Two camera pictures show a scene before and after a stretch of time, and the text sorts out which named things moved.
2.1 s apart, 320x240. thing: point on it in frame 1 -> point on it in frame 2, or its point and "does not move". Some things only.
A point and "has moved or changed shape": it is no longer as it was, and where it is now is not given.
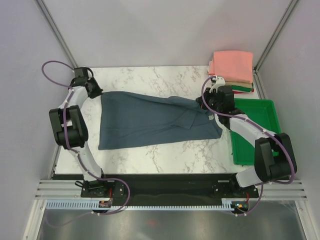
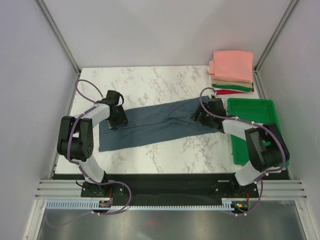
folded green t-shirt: [243, 88] does not move
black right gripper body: [211, 100] -> [205, 118]
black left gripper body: [96, 89] -> [117, 120]
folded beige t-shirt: [243, 84] does not move
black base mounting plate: [167, 190] does not move
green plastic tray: [261, 111] does not move
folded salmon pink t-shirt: [233, 66] does not move
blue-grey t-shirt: [128, 119] has moved or changed shape
